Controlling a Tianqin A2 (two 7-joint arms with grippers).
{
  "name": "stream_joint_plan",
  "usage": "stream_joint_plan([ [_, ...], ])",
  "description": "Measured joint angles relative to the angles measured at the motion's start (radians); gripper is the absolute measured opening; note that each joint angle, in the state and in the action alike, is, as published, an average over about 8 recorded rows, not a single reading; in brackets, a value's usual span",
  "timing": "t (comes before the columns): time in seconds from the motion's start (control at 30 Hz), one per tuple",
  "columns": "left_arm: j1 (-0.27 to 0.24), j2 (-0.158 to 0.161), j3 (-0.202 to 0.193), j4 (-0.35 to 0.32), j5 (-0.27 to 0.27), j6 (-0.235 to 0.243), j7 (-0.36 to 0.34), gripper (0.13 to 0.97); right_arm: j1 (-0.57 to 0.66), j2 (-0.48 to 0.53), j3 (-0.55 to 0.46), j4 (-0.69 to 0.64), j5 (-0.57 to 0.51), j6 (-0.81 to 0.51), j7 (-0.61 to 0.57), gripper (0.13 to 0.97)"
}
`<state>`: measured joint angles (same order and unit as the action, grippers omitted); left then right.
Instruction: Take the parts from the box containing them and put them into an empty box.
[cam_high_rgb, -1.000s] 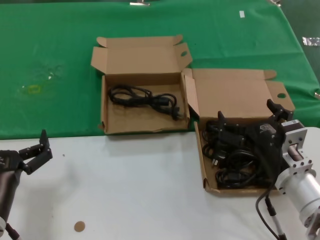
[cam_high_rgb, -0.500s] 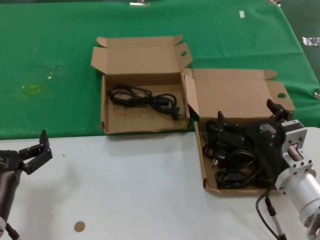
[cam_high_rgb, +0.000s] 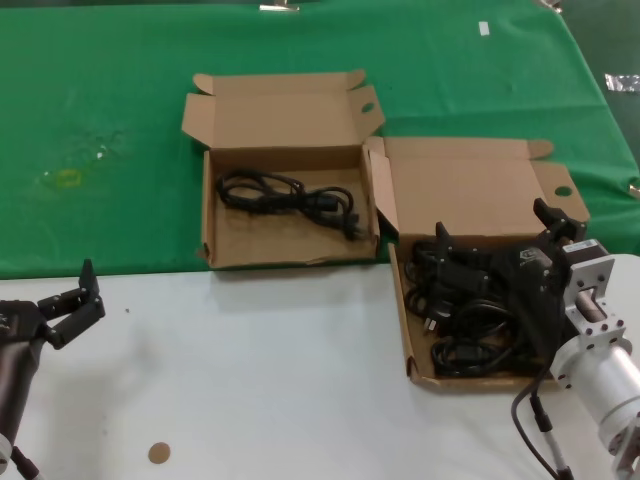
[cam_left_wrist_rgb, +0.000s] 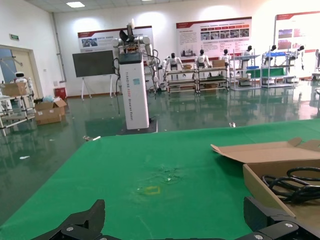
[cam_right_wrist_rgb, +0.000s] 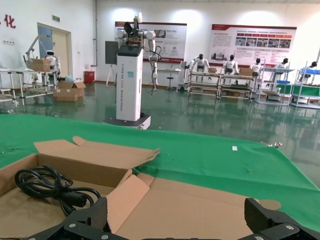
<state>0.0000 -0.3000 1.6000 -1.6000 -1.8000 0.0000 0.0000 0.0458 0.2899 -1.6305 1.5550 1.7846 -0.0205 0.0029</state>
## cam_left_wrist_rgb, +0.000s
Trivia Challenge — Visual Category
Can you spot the green tablecloth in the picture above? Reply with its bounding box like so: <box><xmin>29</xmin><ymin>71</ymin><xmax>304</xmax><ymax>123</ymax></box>
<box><xmin>0</xmin><ymin>118</ymin><xmax>320</xmax><ymax>240</ymax></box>

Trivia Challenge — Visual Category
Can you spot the white humanoid robot black head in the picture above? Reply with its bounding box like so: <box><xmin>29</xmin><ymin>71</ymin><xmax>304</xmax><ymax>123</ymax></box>
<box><xmin>264</xmin><ymin>44</ymin><xmax>279</xmax><ymax>63</ymax></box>
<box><xmin>219</xmin><ymin>48</ymin><xmax>232</xmax><ymax>64</ymax></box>
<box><xmin>161</xmin><ymin>52</ymin><xmax>185</xmax><ymax>76</ymax></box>
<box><xmin>194</xmin><ymin>48</ymin><xmax>212</xmax><ymax>70</ymax></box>
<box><xmin>240</xmin><ymin>45</ymin><xmax>255</xmax><ymax>70</ymax></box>
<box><xmin>294</xmin><ymin>44</ymin><xmax>307</xmax><ymax>71</ymax></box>

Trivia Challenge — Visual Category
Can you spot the black power cord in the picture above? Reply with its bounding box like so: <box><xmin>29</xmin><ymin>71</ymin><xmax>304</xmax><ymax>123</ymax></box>
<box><xmin>261</xmin><ymin>166</ymin><xmax>320</xmax><ymax>204</ymax></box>

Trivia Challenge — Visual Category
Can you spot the dark display board on stand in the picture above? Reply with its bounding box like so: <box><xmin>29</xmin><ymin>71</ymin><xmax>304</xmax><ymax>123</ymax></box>
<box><xmin>72</xmin><ymin>49</ymin><xmax>115</xmax><ymax>101</ymax></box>

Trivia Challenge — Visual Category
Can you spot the closed cardboard shipping box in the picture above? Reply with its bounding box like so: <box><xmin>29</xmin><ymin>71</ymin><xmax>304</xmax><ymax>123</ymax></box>
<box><xmin>34</xmin><ymin>109</ymin><xmax>63</xmax><ymax>126</ymax></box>

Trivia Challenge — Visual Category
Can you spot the white tube frame rack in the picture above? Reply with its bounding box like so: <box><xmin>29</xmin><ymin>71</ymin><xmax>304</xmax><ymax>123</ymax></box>
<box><xmin>0</xmin><ymin>81</ymin><xmax>37</xmax><ymax>137</ymax></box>

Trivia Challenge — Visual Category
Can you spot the empty-start open cardboard box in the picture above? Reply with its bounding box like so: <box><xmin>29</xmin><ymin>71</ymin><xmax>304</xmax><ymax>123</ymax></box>
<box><xmin>210</xmin><ymin>137</ymin><xmax>320</xmax><ymax>236</ymax></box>

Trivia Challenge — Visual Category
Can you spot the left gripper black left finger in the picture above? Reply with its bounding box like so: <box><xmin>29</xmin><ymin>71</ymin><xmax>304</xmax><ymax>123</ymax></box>
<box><xmin>32</xmin><ymin>199</ymin><xmax>106</xmax><ymax>240</ymax></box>

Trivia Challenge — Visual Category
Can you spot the grey wall pipe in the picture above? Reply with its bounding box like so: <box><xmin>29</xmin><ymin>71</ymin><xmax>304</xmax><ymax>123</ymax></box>
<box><xmin>51</xmin><ymin>11</ymin><xmax>68</xmax><ymax>83</ymax></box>

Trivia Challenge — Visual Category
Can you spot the small white round-head robot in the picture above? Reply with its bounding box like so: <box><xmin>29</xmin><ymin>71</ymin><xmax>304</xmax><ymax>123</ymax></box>
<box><xmin>10</xmin><ymin>71</ymin><xmax>33</xmax><ymax>88</ymax></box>

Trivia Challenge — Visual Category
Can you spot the tube frame workbench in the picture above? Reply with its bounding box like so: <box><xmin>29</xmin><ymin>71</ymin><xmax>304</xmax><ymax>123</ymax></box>
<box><xmin>164</xmin><ymin>67</ymin><xmax>197</xmax><ymax>94</ymax></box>
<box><xmin>195</xmin><ymin>65</ymin><xmax>231</xmax><ymax>94</ymax></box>

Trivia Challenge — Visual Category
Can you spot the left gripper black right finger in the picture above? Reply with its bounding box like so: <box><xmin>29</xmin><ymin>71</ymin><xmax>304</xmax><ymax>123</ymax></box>
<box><xmin>237</xmin><ymin>196</ymin><xmax>320</xmax><ymax>240</ymax></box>

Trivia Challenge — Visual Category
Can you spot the tall red-white info poster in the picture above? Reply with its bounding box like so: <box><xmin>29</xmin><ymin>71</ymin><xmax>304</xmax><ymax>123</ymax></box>
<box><xmin>274</xmin><ymin>10</ymin><xmax>320</xmax><ymax>54</ymax></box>

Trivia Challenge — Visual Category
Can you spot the grey metal shelf rack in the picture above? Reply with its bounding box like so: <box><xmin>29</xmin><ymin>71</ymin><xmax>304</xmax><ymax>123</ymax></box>
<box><xmin>229</xmin><ymin>53</ymin><xmax>262</xmax><ymax>91</ymax></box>
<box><xmin>260</xmin><ymin>51</ymin><xmax>296</xmax><ymax>89</ymax></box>

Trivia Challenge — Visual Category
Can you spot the beige door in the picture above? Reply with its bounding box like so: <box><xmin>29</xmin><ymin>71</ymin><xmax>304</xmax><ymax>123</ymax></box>
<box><xmin>0</xmin><ymin>44</ymin><xmax>39</xmax><ymax>101</ymax></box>

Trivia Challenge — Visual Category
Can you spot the small red-white info poster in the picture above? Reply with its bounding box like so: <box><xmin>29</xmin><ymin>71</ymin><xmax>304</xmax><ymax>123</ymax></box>
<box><xmin>77</xmin><ymin>25</ymin><xmax>154</xmax><ymax>53</ymax></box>

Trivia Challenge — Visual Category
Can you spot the open cardboard shipping box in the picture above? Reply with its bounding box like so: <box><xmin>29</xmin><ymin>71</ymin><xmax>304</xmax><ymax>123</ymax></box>
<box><xmin>34</xmin><ymin>97</ymin><xmax>68</xmax><ymax>116</ymax></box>

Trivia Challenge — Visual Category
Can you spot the wide red-white info poster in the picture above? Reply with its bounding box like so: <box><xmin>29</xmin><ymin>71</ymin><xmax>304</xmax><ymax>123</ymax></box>
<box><xmin>175</xmin><ymin>16</ymin><xmax>253</xmax><ymax>59</ymax></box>

